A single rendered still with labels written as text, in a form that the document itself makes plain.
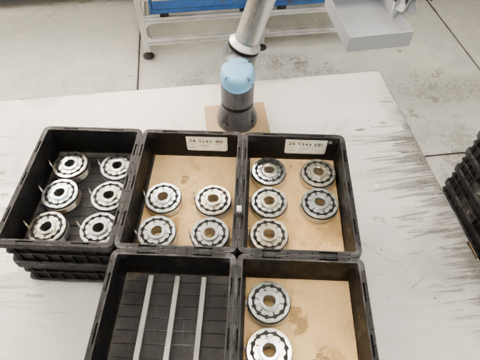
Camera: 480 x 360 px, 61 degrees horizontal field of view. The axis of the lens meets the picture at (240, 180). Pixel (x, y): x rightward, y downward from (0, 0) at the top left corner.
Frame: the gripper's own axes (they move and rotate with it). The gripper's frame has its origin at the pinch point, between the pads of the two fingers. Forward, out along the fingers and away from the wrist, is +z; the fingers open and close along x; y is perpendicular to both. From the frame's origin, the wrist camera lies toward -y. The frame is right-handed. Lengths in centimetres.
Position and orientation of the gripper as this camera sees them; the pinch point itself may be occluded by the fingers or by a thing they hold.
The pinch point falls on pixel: (396, 12)
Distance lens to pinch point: 151.3
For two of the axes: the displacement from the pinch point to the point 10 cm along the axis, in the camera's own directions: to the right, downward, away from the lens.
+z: -2.9, 6.2, 7.3
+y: 1.8, 7.8, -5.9
